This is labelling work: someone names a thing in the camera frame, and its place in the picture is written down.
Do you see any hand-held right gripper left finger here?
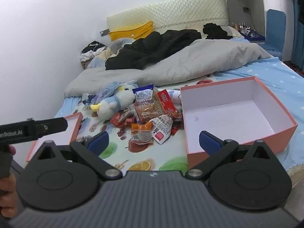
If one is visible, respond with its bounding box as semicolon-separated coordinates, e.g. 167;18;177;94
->
35;131;123;180

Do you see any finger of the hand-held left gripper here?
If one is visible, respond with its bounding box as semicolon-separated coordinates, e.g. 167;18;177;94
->
34;117;69;138

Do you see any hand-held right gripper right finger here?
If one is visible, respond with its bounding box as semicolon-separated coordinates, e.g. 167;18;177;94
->
186;131;271;180

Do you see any pink cardboard box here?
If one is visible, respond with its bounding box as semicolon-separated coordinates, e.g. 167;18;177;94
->
180;76;298;169

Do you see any red striped snack packet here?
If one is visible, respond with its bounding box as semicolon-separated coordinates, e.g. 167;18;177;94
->
170;113;184;136

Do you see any orange clear snack packet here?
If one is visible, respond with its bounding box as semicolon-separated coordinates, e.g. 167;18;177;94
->
131;122;154;146

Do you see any clear orange cracker packet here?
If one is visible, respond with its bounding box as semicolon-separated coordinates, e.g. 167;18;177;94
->
134;100;165;122

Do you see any blue snack packet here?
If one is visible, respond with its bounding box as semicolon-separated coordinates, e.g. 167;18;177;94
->
132;84;155;103

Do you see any person's left hand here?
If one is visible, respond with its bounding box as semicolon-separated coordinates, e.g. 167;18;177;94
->
0;145;20;216

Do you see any pink box lid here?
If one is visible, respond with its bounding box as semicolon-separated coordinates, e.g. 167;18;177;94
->
26;112;83;162

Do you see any small red snack packet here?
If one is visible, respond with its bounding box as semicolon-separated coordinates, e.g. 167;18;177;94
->
110;112;135;127

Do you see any blue white penguin plush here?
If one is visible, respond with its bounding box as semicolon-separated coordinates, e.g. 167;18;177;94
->
90;84;139;120

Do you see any cartoon print quilt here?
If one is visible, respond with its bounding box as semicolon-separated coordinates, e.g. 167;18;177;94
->
85;38;133;69

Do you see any grey blanket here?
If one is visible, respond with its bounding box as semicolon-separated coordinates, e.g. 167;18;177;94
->
65;39;271;98

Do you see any pile of clothes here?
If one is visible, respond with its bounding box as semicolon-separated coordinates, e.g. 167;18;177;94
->
80;41;106;62

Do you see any black jacket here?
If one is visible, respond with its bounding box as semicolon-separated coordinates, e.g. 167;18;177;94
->
105;29;202;70

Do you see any black clothing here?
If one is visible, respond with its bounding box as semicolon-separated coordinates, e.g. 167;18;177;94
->
203;23;233;40

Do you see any white pillow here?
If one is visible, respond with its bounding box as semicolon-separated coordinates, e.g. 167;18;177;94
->
223;26;244;38

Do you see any yellow pillow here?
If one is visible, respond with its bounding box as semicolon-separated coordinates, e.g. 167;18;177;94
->
108;21;154;41

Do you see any blue storage box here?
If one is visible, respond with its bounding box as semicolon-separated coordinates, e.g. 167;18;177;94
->
242;32;265;44

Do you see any row of small bottles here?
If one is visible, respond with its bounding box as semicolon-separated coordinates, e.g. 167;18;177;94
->
231;22;248;32

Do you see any blue chair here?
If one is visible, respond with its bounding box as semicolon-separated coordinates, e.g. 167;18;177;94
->
265;9;287;61

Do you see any cream padded headboard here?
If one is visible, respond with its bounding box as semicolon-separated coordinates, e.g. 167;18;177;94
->
106;0;226;35

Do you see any blue curtain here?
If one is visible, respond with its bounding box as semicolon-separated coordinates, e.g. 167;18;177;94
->
291;0;304;72

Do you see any black cable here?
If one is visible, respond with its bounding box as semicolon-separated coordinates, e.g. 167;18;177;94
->
248;9;256;32

